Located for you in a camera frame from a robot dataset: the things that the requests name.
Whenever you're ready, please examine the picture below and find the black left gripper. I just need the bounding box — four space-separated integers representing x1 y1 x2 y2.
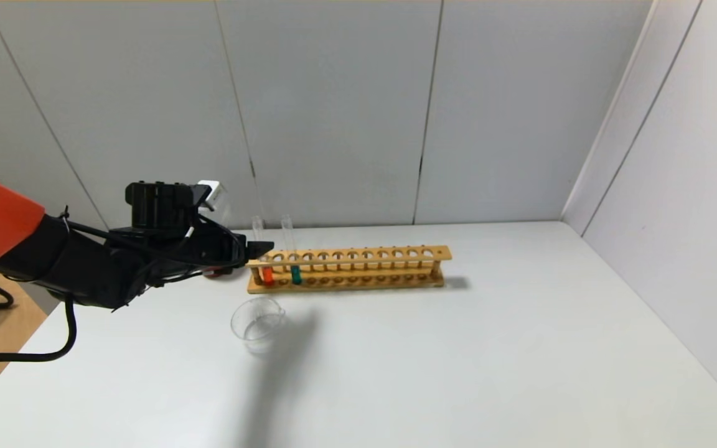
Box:
199 233 274 268

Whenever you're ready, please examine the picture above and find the test tube with red pigment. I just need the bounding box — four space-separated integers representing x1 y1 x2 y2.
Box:
251 215 276 287

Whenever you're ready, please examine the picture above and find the test tube with blue pigment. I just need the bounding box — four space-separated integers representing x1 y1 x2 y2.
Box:
280 214 304 286

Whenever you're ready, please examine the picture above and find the wooden test tube rack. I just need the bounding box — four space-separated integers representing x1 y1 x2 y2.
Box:
241 245 452 294

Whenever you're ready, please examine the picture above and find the clear glass beaker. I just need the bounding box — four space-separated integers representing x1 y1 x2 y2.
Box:
230 297 286 355

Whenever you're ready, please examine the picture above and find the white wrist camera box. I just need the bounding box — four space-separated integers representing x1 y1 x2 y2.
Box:
198 180 223 213

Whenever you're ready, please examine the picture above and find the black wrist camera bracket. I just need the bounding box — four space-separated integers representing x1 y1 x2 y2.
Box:
124 181 210 231

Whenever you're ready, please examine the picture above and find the thin black camera cable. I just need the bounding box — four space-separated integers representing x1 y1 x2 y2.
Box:
59 207 242 276

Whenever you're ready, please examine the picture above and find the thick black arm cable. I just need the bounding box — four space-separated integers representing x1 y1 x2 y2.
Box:
0 297 78 365

